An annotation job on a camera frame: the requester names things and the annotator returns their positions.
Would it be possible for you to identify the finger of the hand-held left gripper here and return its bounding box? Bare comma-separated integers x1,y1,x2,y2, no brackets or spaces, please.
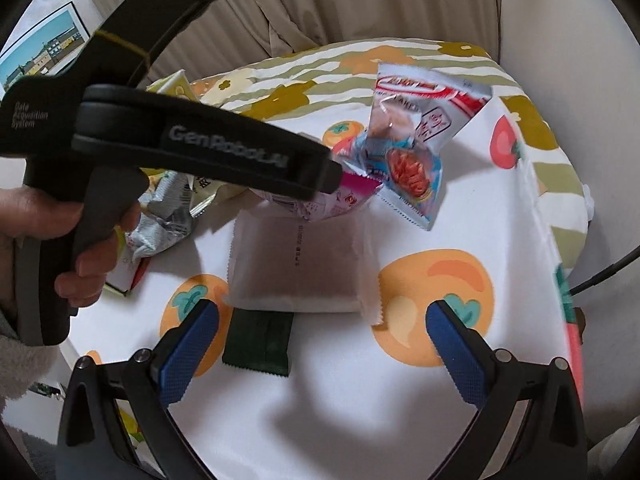
299,140,347,199

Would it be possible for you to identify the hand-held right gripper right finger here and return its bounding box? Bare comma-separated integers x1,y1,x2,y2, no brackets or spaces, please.
424,300,589,480

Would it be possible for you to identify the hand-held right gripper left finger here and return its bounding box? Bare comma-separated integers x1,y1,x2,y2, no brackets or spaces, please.
56,299,221,480

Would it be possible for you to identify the pink snack packet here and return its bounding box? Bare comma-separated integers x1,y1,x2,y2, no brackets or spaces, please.
299,170,384,224

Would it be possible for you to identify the green cardboard box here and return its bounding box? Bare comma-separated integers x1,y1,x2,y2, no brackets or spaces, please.
147,70,197,104

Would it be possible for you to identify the red white blue snack packet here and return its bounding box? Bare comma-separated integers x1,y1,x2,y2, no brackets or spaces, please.
334,62,494,231

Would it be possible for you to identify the person's left hand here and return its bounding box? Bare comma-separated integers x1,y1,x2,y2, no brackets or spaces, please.
0,186,142,322

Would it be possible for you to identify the dark green snack packet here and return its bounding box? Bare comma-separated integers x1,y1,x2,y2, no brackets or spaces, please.
222,307,294,379

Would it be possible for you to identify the silver grey snack packet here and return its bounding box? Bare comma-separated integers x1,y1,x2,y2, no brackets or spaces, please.
125,171,201,262

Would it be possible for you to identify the small white snack carton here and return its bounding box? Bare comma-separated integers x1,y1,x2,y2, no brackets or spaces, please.
105,254,151,302

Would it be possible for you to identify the translucent packet with dark filling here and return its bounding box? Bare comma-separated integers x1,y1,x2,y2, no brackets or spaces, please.
224,207,384,327

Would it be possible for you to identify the framed picture of houses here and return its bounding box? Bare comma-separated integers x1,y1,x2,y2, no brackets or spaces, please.
0,2,94,96

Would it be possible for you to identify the beige curtain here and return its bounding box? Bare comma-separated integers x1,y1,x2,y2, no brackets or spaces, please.
85,0,501,92

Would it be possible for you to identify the thick black cable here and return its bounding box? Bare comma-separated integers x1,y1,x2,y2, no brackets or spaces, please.
0,0,273,86

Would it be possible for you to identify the thin black cable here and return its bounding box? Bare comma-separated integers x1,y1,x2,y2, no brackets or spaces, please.
570,246,640,295

